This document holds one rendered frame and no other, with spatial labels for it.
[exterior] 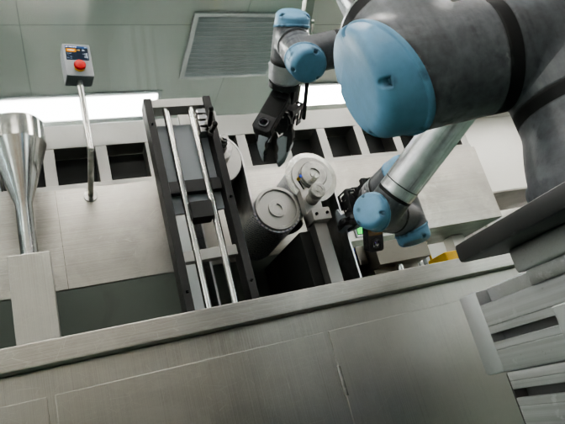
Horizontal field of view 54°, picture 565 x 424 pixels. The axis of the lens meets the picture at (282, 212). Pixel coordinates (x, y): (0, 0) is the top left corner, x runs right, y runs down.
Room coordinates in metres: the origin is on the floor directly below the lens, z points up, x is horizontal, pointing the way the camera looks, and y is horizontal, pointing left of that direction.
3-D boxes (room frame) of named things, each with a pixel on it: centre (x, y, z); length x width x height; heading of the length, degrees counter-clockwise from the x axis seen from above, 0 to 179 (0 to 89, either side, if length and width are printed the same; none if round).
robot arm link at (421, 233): (1.18, -0.25, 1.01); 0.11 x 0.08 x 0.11; 146
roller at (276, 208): (1.48, 0.06, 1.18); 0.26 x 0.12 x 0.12; 23
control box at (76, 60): (1.23, 0.42, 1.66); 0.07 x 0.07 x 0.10; 31
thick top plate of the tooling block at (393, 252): (1.63, -0.20, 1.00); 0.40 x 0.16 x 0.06; 23
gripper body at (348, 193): (1.34, -0.20, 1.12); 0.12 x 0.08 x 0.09; 23
